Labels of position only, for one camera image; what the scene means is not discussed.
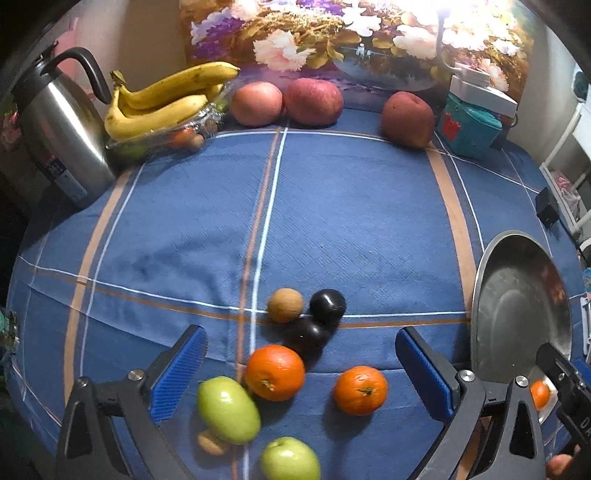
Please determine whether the large green jujube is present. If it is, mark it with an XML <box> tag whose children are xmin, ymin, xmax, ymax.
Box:
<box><xmin>197</xmin><ymin>376</ymin><xmax>262</xmax><ymax>445</ymax></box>

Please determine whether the brown longan front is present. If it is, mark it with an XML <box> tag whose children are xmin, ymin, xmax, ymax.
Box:
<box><xmin>197</xmin><ymin>429</ymin><xmax>229</xmax><ymax>456</ymax></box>

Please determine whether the brown longan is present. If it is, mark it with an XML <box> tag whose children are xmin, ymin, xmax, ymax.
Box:
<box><xmin>197</xmin><ymin>429</ymin><xmax>229</xmax><ymax>456</ymax></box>
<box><xmin>266</xmin><ymin>288</ymin><xmax>304</xmax><ymax>324</ymax></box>

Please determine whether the large orange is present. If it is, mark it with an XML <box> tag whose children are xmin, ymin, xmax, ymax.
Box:
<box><xmin>243</xmin><ymin>344</ymin><xmax>305</xmax><ymax>402</ymax></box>

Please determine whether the dark plum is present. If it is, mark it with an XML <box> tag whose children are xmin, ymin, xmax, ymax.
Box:
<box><xmin>283</xmin><ymin>318</ymin><xmax>331</xmax><ymax>358</ymax></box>
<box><xmin>308</xmin><ymin>289</ymin><xmax>346</xmax><ymax>327</ymax></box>

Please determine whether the person's hand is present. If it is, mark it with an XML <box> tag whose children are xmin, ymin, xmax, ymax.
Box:
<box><xmin>546</xmin><ymin>454</ymin><xmax>573</xmax><ymax>480</ymax></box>

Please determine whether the stainless steel basin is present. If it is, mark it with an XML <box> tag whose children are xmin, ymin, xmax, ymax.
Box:
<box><xmin>470</xmin><ymin>230</ymin><xmax>572</xmax><ymax>423</ymax></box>

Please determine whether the blue plaid tablecloth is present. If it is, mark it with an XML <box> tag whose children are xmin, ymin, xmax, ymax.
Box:
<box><xmin>6</xmin><ymin>110</ymin><xmax>584</xmax><ymax>479</ymax></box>

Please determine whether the black power adapter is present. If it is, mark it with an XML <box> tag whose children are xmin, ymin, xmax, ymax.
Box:
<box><xmin>535</xmin><ymin>188</ymin><xmax>561</xmax><ymax>229</ymax></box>

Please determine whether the white shelf rack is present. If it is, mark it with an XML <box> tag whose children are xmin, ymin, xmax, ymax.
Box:
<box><xmin>540</xmin><ymin>102</ymin><xmax>590</xmax><ymax>244</ymax></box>

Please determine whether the clear plastic fruit tray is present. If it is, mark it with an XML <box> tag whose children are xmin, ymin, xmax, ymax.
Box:
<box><xmin>106</xmin><ymin>85</ymin><xmax>233</xmax><ymax>165</ymax></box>

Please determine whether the lower yellow banana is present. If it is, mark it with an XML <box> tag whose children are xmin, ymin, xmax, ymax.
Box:
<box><xmin>104</xmin><ymin>87</ymin><xmax>207</xmax><ymax>142</ymax></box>

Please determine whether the yellow banana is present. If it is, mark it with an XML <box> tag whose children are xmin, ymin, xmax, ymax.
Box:
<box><xmin>104</xmin><ymin>87</ymin><xmax>207</xmax><ymax>142</ymax></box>
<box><xmin>110</xmin><ymin>61</ymin><xmax>240</xmax><ymax>110</ymax></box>

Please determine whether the dark red apple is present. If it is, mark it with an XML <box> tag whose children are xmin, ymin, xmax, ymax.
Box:
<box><xmin>381</xmin><ymin>91</ymin><xmax>435</xmax><ymax>149</ymax></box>

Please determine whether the teal plastic box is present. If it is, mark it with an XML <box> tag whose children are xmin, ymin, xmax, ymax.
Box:
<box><xmin>436</xmin><ymin>93</ymin><xmax>502</xmax><ymax>158</ymax></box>

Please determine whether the stainless steel thermos jug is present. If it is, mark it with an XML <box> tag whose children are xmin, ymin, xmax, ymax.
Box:
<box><xmin>12</xmin><ymin>47</ymin><xmax>115</xmax><ymax>209</ymax></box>

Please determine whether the pale red apple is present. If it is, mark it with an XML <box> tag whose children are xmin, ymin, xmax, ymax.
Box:
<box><xmin>229</xmin><ymin>81</ymin><xmax>283</xmax><ymax>127</ymax></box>

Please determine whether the upper yellow banana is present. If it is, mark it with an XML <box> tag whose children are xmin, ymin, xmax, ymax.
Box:
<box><xmin>110</xmin><ymin>61</ymin><xmax>240</xmax><ymax>110</ymax></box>

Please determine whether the middle red apple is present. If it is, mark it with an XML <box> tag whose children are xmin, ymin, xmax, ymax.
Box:
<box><xmin>283</xmin><ymin>78</ymin><xmax>344</xmax><ymax>127</ymax></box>

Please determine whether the flower painting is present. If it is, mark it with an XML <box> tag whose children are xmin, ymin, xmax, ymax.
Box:
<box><xmin>178</xmin><ymin>1</ymin><xmax>535</xmax><ymax>100</ymax></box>

